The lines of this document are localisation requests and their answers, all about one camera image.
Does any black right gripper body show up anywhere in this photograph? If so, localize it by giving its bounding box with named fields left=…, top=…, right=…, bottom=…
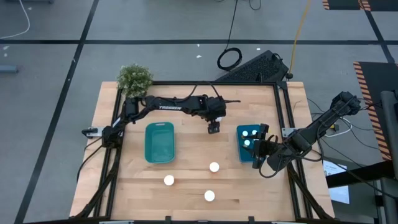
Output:
left=252, top=123, right=279, bottom=169

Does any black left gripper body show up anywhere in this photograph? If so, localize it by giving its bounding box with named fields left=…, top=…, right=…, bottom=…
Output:
left=201, top=104, right=228, bottom=124

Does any blue plastic bin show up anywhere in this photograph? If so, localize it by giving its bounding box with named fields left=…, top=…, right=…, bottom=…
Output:
left=236, top=124, right=265, bottom=164

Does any teal plastic bin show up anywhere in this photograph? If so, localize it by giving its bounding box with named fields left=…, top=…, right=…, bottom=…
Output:
left=144, top=121, right=177, bottom=165

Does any black perforated computer case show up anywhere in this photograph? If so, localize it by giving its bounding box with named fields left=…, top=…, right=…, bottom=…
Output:
left=215, top=49, right=290, bottom=83

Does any small green potted plant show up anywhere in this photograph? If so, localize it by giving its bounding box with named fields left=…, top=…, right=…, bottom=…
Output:
left=116, top=63, right=154, bottom=99

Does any white paper sheet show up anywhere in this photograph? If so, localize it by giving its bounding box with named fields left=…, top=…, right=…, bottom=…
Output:
left=322, top=159, right=351, bottom=205

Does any black metal beam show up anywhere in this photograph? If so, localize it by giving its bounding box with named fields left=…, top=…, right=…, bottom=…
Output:
left=325, top=159, right=397, bottom=189

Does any large hazard striped floor mat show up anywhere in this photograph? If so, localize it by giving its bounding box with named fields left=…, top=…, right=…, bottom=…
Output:
left=353, top=61, right=398, bottom=162

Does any narrow hazard striped floor mat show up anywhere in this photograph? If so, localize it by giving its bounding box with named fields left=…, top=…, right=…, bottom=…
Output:
left=322, top=0, right=398, bottom=12

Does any grey floor block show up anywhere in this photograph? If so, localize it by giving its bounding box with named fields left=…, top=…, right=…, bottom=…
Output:
left=0, top=64, right=19, bottom=74

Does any silver right arm base bracket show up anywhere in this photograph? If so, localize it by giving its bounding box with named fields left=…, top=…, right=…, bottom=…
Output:
left=280, top=126, right=296, bottom=138

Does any black aluminium table frame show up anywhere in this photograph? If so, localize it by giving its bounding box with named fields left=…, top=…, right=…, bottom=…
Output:
left=70, top=80, right=335, bottom=224

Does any black hanging coiled cable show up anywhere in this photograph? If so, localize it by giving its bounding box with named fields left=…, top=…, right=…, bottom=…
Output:
left=216, top=0, right=244, bottom=72

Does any white cable loop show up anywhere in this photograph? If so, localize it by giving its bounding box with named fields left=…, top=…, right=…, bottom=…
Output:
left=323, top=116, right=354, bottom=138

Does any yellow hanging cable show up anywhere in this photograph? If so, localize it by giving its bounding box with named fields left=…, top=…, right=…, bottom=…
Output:
left=287, top=0, right=312, bottom=79

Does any silver left arm base bracket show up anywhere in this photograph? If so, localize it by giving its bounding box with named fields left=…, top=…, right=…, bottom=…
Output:
left=81, top=126, right=105, bottom=139

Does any grey metal post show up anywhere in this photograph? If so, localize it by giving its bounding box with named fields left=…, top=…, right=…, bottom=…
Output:
left=380, top=90, right=398, bottom=224

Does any white floor cable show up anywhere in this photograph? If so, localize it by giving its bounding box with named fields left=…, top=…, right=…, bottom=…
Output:
left=0, top=0, right=31, bottom=40

